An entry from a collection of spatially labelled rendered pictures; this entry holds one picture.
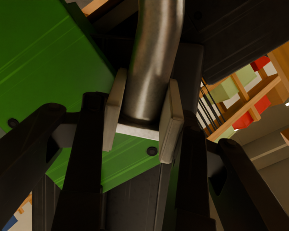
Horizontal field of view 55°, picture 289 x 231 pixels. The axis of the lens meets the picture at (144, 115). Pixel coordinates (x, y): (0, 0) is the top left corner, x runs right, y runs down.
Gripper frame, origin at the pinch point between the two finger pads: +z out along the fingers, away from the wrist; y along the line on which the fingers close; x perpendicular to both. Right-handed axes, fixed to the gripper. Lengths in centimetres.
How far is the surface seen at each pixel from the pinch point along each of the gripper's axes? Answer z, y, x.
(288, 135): 45, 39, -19
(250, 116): 296, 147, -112
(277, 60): 73, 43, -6
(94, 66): 4.4, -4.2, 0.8
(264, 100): 323, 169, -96
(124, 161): 4.3, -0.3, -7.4
